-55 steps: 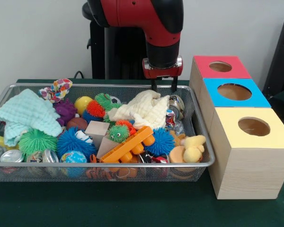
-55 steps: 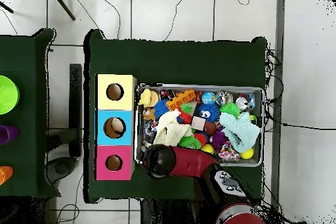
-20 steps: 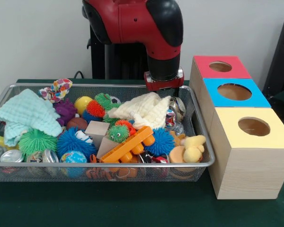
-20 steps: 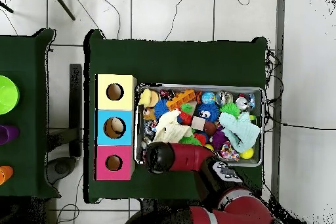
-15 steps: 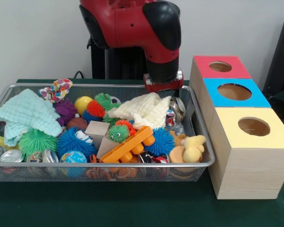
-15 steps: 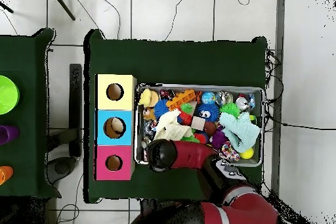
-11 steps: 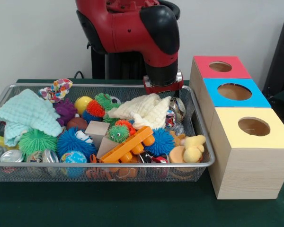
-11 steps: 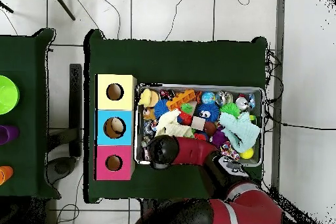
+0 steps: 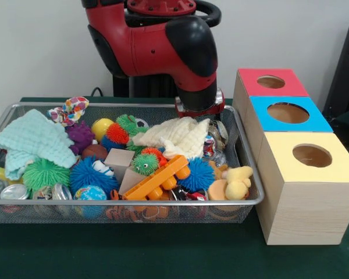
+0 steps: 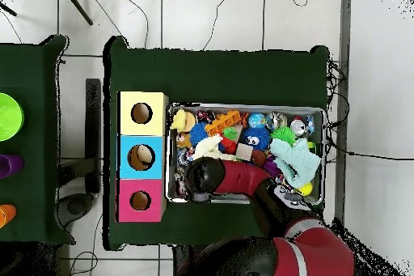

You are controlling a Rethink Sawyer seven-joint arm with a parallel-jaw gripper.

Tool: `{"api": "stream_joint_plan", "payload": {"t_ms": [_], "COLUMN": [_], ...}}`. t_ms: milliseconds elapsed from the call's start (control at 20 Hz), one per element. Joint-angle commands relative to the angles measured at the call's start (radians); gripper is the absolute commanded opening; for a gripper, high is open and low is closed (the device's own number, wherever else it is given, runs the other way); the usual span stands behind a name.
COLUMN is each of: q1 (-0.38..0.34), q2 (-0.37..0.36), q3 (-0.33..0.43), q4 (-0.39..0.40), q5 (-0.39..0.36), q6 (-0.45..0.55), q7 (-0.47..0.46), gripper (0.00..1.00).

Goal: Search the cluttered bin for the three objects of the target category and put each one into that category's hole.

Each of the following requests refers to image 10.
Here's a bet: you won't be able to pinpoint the green spiky ball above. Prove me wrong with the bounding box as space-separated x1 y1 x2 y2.
270 125 298 146

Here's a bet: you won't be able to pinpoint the mint waffle cloth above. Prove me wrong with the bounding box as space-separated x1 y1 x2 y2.
268 137 322 189

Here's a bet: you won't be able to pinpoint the purple cup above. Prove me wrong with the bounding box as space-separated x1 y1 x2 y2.
0 154 25 179

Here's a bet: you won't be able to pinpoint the globe print ball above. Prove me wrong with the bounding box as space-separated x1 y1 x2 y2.
247 113 267 130

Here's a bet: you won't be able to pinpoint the wooden box with three holes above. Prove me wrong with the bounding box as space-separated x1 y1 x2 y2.
115 90 170 223

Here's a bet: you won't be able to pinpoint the dark green side table cloth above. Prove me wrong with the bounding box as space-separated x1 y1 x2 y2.
0 35 76 245

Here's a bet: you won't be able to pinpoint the grey rounded stand base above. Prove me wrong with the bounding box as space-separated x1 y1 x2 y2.
56 193 95 228

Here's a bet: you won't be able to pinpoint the yellow plush duck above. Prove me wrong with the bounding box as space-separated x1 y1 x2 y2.
170 108 189 134

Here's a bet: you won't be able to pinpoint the thin black floor cable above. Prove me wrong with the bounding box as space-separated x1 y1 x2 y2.
326 146 414 162

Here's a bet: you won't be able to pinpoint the orange cup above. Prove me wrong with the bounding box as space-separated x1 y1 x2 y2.
0 204 18 229

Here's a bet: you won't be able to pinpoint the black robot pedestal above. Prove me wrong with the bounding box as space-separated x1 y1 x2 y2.
172 244 211 276

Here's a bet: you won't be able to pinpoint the shallow mesh bin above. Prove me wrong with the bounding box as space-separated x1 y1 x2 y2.
164 102 327 206

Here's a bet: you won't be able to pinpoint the orange toy brick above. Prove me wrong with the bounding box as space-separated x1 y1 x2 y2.
204 109 242 138

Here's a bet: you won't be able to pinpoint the black upright panel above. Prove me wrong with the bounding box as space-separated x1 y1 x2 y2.
84 78 102 194

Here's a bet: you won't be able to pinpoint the black tripod leg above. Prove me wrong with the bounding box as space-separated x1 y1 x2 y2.
59 0 94 27
0 1 18 17

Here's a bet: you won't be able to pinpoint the blue spiky ball with eyes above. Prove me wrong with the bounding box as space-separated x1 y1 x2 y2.
240 125 272 151

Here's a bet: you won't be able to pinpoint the lime green bowl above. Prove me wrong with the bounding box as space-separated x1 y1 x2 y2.
0 92 25 142

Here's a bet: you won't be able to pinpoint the cream waffle cloth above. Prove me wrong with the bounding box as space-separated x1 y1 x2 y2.
192 134 239 162

